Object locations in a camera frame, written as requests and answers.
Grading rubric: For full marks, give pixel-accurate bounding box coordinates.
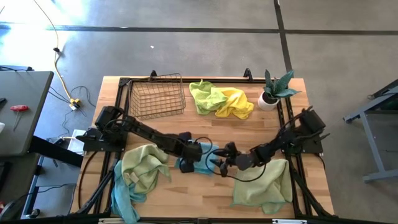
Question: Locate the thick black power cable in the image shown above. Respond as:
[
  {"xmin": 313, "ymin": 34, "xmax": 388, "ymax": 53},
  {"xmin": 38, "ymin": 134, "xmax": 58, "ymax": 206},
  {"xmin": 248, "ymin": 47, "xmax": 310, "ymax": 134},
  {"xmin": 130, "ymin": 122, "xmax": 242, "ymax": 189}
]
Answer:
[{"xmin": 77, "ymin": 151, "xmax": 98, "ymax": 210}]

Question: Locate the black support beam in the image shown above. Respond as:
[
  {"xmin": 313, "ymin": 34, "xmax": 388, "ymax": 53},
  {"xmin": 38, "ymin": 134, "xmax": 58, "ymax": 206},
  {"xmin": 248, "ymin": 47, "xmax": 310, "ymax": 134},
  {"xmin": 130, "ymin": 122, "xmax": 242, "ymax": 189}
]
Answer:
[{"xmin": 29, "ymin": 135, "xmax": 83, "ymax": 167}]

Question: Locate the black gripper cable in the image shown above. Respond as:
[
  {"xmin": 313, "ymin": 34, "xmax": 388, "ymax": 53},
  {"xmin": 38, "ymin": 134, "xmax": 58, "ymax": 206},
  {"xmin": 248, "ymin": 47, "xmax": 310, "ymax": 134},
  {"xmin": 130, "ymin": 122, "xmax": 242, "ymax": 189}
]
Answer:
[
  {"xmin": 186, "ymin": 136, "xmax": 214, "ymax": 156},
  {"xmin": 205, "ymin": 148, "xmax": 268, "ymax": 183}
]

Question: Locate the red-handled tool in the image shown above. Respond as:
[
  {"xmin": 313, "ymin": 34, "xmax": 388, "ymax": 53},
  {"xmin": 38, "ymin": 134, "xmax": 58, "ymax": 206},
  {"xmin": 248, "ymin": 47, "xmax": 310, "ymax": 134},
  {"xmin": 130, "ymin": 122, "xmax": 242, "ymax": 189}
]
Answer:
[{"xmin": 9, "ymin": 105, "xmax": 30, "ymax": 131}]

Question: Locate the lime green microfiber towel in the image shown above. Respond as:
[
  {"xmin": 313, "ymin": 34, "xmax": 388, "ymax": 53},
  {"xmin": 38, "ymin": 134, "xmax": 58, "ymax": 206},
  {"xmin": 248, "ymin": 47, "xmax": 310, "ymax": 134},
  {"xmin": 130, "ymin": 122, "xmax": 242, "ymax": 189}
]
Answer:
[{"xmin": 188, "ymin": 79, "xmax": 229, "ymax": 115}]

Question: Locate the snake plant in white pot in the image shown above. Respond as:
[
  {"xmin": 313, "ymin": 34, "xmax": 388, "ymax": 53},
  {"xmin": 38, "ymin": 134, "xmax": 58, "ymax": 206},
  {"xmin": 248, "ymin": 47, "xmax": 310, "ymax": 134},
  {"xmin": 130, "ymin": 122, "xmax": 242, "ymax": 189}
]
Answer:
[{"xmin": 257, "ymin": 68, "xmax": 301, "ymax": 111}]

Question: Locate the yellow microfiber towel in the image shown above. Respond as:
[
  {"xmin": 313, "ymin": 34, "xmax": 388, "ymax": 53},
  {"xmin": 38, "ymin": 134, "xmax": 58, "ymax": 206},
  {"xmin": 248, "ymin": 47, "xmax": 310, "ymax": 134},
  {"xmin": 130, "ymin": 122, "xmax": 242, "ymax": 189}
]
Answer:
[{"xmin": 214, "ymin": 86, "xmax": 255, "ymax": 121}]

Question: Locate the wire mesh basket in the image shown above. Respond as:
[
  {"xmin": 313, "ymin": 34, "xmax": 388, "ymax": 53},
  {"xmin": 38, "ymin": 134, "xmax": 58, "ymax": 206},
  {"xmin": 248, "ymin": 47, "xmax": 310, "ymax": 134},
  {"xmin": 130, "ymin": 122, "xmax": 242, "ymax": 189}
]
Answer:
[{"xmin": 128, "ymin": 73, "xmax": 187, "ymax": 121}]

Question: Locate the black aluminium table frame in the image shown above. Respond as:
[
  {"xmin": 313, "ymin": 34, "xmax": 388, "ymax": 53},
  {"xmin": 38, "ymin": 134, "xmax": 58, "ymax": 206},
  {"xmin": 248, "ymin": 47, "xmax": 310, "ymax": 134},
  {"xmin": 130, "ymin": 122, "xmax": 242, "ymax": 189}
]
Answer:
[{"xmin": 74, "ymin": 68, "xmax": 335, "ymax": 218}]

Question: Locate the pale green microfiber towel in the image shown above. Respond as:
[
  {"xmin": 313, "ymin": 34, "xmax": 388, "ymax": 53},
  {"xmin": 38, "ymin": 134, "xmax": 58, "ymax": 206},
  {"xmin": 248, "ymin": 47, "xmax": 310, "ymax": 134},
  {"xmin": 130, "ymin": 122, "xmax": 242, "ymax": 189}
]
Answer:
[{"xmin": 229, "ymin": 158, "xmax": 294, "ymax": 215}]

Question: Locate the large blue microfiber towel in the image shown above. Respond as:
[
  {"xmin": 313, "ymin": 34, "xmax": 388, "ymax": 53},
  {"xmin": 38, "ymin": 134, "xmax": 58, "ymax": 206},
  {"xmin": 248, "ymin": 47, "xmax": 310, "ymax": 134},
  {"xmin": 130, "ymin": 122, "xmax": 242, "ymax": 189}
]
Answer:
[{"xmin": 110, "ymin": 160, "xmax": 147, "ymax": 224}]

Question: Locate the thin black floor cable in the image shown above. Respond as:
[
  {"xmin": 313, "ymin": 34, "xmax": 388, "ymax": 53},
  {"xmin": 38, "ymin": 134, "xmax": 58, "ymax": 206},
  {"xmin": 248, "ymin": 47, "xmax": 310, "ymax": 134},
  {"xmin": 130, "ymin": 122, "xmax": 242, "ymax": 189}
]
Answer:
[{"xmin": 48, "ymin": 85, "xmax": 96, "ymax": 134}]

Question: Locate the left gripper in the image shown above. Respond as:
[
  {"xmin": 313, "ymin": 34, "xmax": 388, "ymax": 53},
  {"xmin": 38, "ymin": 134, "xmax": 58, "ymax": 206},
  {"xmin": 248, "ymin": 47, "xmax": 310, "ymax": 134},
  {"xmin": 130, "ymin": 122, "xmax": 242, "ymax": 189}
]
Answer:
[{"xmin": 179, "ymin": 131, "xmax": 203, "ymax": 174}]

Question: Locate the grey side table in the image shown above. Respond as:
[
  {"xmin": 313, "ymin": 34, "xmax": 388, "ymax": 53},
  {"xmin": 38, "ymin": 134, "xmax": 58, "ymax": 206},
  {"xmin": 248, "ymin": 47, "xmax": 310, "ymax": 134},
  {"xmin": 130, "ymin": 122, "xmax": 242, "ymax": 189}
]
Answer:
[{"xmin": 0, "ymin": 70, "xmax": 54, "ymax": 156}]

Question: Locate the white box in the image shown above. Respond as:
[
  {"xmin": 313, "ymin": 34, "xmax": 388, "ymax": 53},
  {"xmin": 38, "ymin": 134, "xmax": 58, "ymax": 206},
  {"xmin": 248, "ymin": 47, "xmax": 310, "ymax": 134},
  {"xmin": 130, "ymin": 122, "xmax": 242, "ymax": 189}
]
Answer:
[{"xmin": 62, "ymin": 129, "xmax": 88, "ymax": 155}]

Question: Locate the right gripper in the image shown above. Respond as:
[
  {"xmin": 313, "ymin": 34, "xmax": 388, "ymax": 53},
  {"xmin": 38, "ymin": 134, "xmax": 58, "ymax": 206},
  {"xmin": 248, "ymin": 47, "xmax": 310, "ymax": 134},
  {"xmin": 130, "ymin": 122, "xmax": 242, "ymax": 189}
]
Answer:
[{"xmin": 210, "ymin": 142, "xmax": 242, "ymax": 177}]

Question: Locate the grey metal bench frame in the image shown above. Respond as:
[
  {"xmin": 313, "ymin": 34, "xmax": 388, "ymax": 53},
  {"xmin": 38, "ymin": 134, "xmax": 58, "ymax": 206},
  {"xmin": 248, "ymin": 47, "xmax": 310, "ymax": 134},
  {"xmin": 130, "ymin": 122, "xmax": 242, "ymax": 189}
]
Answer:
[{"xmin": 343, "ymin": 79, "xmax": 398, "ymax": 183}]

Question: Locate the small blue microfiber towel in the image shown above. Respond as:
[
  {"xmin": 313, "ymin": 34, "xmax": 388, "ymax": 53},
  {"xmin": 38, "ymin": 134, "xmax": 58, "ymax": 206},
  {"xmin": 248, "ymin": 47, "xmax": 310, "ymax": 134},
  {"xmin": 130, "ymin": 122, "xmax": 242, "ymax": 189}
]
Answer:
[{"xmin": 175, "ymin": 141, "xmax": 220, "ymax": 176}]

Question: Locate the yellow extension cable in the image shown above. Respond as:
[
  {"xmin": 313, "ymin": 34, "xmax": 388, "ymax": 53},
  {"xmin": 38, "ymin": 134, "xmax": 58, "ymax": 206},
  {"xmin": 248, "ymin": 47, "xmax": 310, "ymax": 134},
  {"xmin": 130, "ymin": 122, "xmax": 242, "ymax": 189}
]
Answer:
[{"xmin": 32, "ymin": 0, "xmax": 81, "ymax": 110}]

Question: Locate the pale green cloth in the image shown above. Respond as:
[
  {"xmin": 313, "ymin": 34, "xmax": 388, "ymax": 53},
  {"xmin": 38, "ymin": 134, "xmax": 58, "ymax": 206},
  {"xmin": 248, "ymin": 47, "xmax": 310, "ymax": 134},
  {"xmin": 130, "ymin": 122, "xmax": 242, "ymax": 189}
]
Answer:
[{"xmin": 120, "ymin": 144, "xmax": 172, "ymax": 195}]

